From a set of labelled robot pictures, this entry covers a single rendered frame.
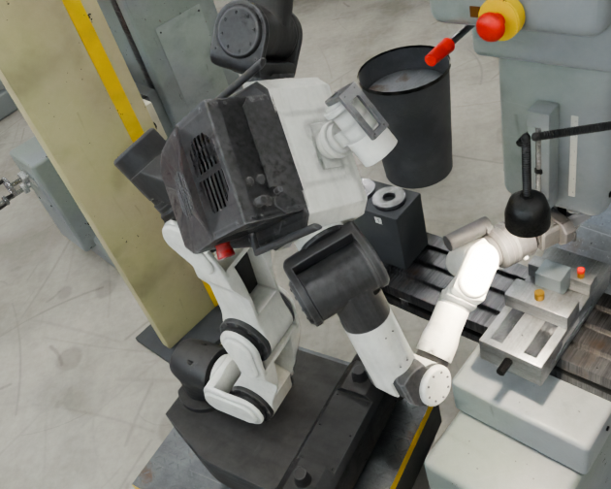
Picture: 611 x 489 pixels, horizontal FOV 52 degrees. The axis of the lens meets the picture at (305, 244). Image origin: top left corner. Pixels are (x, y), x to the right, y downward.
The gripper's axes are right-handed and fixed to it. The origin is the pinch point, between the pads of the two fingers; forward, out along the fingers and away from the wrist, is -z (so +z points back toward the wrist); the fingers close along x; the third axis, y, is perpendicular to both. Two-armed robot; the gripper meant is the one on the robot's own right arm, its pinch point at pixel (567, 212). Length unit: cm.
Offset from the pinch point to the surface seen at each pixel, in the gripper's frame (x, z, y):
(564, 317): -7.2, 5.9, 22.0
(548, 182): -6.9, 10.9, -17.3
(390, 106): 174, -45, 69
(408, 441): 20, 38, 84
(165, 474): 51, 111, 85
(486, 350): -0.8, 21.9, 28.8
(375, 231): 43, 25, 21
